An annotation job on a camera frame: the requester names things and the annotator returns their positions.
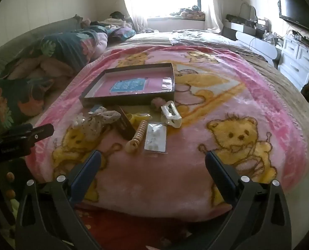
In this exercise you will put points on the dark floral quilt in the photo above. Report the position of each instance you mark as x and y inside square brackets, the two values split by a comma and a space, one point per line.
[63, 47]

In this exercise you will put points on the person's left hand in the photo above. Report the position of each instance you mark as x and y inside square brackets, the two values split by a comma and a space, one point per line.
[10, 176]

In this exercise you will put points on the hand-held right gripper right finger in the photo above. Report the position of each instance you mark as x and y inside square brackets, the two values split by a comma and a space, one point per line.
[219, 175]

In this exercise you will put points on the light grey duvet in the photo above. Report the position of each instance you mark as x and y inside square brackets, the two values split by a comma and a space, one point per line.
[196, 38]

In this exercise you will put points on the clear packet of white earrings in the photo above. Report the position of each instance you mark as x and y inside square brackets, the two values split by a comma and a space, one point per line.
[155, 138]

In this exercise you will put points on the white sheer curtain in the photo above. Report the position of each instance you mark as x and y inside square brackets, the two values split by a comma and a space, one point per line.
[133, 7]
[211, 5]

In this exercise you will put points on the pink bear printed blanket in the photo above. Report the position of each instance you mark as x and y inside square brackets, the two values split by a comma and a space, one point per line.
[185, 166]

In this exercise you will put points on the black flat television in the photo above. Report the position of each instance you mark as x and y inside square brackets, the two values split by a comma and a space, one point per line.
[295, 10]

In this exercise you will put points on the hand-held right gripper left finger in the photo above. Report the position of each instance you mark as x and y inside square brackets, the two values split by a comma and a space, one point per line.
[88, 173]

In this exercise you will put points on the red printed cloth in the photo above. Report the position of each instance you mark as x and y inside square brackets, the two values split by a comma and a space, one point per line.
[131, 229]

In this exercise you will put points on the white hair claw clip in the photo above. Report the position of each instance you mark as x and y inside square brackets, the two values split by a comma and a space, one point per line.
[174, 122]

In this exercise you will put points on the brown hair clip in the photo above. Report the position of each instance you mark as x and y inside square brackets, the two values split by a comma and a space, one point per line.
[125, 125]

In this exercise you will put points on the packet of yellow rings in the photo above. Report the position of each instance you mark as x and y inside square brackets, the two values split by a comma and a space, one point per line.
[141, 117]

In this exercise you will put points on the black desk shelf with clutter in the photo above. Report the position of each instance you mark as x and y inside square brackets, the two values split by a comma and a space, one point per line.
[245, 23]

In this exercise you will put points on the purple blue pillow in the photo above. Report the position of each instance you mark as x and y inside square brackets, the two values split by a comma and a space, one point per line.
[123, 33]

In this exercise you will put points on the dark cardboard box tray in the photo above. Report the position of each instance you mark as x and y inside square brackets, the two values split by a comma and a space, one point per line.
[158, 83]

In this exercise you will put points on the white drawer dresser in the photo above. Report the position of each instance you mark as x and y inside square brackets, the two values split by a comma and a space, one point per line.
[297, 57]

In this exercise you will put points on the pile of clothes on sill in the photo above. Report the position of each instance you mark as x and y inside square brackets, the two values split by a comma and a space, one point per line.
[189, 11]

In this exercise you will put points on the grey padded headboard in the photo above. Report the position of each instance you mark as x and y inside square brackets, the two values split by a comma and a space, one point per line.
[26, 33]

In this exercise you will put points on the bed with beige sheet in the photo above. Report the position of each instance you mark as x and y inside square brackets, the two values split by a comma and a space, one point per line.
[150, 37]

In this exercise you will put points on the lace flower hair bow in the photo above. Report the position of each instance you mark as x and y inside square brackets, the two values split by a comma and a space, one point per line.
[97, 123]

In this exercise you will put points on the white rounded desk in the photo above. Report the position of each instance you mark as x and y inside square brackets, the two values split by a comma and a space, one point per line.
[261, 45]

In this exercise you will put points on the heap of clothes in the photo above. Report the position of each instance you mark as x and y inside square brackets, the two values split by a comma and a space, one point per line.
[112, 20]

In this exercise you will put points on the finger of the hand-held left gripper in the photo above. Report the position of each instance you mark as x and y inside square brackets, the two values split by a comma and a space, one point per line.
[41, 131]

